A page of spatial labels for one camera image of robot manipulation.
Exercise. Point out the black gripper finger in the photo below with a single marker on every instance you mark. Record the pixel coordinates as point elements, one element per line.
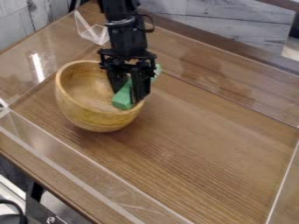
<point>142,80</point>
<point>118,76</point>

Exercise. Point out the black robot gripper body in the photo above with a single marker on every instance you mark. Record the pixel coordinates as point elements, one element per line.
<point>128,53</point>

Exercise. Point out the green rectangular block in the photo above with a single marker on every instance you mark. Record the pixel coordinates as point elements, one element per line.
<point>122,97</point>

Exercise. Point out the brown wooden bowl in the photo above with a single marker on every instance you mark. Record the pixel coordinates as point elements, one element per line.
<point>85,95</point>

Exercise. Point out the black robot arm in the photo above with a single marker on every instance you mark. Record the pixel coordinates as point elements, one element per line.
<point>118,7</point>

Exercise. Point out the clear acrylic corner bracket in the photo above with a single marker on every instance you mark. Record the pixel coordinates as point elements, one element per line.
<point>96,33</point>

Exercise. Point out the clear acrylic tray wall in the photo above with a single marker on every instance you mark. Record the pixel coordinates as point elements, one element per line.
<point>102,196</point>

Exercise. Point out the black table leg bracket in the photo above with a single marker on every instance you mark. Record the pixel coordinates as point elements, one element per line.
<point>37,212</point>

